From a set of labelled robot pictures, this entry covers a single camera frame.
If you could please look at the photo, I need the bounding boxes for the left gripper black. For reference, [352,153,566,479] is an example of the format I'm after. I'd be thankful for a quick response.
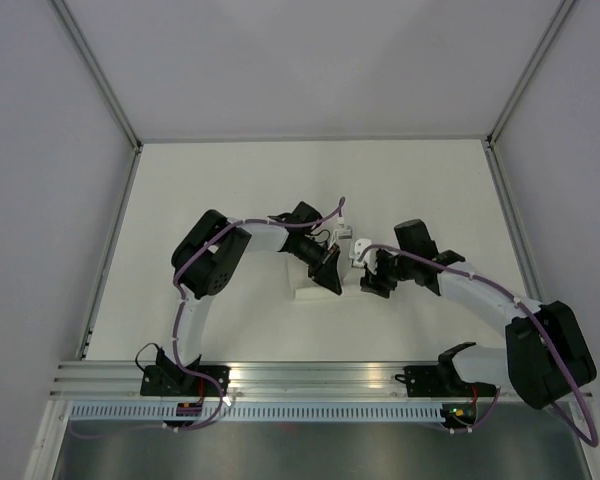
[293,238,340,296]

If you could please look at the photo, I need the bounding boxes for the white cloth napkin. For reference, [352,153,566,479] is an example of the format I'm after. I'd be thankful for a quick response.
[289,259,371,302]

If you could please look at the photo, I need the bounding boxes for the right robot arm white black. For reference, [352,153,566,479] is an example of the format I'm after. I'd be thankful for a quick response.
[350,219,597,410]

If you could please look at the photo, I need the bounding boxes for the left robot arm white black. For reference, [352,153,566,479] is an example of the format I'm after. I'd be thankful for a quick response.
[163,198,345,396]

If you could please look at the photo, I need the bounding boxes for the right side aluminium rail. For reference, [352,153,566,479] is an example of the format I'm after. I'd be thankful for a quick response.
[481,136,552,304]

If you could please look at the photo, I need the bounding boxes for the aluminium rail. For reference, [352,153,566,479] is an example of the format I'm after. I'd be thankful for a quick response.
[48,359,595,401]
[481,136,552,304]
[74,146,143,361]

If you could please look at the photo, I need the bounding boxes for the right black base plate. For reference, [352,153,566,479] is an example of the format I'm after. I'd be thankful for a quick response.
[394,365,497,399]

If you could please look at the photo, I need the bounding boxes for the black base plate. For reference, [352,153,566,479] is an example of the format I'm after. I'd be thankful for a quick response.
[140,365,230,398]
[394,365,497,399]

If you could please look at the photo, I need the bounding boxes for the white slotted cable duct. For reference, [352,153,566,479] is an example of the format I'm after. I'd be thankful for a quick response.
[69,401,444,423]

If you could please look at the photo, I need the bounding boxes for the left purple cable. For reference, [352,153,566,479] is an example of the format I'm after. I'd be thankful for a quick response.
[67,196,347,441]

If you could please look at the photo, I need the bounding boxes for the purple cable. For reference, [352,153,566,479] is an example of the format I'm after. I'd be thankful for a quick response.
[357,243,599,447]
[67,196,347,441]

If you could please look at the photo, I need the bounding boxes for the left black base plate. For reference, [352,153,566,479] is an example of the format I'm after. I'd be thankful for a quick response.
[140,365,230,398]

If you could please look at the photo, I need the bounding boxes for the left side aluminium rail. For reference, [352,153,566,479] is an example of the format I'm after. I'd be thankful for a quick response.
[74,146,143,361]

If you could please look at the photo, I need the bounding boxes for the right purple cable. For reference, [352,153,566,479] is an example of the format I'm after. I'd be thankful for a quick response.
[357,243,599,447]

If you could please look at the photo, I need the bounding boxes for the aluminium front rail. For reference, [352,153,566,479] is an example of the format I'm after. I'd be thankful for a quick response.
[48,359,595,401]

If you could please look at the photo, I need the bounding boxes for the right aluminium frame post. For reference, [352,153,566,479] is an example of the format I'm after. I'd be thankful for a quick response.
[485,0,579,149]

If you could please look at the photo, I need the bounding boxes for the aluminium frame post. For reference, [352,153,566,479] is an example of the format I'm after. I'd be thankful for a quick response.
[485,0,579,149]
[48,0,142,152]

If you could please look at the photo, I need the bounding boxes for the left aluminium frame post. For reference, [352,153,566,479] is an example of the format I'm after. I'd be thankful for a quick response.
[48,0,142,152]

